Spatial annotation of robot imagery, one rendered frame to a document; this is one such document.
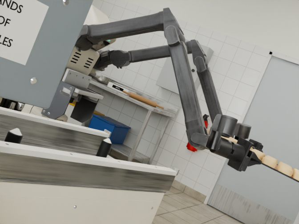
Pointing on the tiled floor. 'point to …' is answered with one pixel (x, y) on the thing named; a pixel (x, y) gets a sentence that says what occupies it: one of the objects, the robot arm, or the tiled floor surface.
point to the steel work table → (171, 110)
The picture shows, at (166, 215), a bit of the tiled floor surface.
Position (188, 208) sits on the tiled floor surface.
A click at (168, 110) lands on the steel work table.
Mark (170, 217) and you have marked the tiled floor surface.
